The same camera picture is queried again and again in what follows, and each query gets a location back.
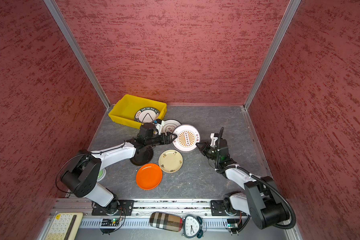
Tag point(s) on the white flower motif plate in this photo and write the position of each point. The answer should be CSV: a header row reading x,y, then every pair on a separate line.
x,y
169,126

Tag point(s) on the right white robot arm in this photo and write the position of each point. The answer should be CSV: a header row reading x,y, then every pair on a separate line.
x,y
261,199

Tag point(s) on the left circuit board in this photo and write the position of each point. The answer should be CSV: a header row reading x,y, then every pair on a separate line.
x,y
110,223

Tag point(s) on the aluminium corner post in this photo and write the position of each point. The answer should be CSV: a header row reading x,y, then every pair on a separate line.
x,y
66,31
278,37

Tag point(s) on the circuit board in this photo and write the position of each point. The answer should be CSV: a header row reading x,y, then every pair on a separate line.
x,y
234,224
110,223

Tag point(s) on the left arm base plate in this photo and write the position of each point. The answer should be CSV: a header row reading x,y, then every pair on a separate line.
x,y
121,207

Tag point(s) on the plaid glasses case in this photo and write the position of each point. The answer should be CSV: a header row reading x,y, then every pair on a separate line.
x,y
166,221

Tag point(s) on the black plate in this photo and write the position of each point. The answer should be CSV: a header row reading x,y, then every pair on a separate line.
x,y
143,157

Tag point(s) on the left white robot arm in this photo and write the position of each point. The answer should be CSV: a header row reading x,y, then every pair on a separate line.
x,y
80,173

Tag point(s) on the aluminium corner post right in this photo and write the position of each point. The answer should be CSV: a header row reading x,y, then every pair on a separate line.
x,y
278,37

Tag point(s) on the cream calculator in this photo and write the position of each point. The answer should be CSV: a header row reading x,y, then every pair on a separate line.
x,y
64,226

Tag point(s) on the green rim HAO SHI plate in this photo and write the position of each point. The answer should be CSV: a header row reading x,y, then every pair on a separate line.
x,y
147,115

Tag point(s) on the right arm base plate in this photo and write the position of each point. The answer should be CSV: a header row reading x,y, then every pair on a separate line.
x,y
218,208

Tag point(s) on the teal alarm clock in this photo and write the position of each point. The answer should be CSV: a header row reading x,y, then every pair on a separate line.
x,y
193,227

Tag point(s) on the right circuit board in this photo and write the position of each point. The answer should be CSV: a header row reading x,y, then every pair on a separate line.
x,y
234,224

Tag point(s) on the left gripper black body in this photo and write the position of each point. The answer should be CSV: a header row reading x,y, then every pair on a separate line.
x,y
156,139

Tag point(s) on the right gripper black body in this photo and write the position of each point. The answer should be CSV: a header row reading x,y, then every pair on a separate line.
x,y
212,153

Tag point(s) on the aluminium corner post left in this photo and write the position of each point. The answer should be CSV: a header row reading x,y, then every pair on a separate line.
x,y
66,31

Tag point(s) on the orange sunburst plate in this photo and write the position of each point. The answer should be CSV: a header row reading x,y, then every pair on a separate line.
x,y
187,137

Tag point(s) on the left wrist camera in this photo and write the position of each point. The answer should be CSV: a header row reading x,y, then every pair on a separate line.
x,y
159,126

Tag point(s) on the yellow plastic bin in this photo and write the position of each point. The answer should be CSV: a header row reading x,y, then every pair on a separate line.
x,y
125,109

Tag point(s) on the green push button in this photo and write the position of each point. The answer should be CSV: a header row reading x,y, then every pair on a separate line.
x,y
101,175

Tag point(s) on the cream yellow plate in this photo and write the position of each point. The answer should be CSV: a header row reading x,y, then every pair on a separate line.
x,y
170,161

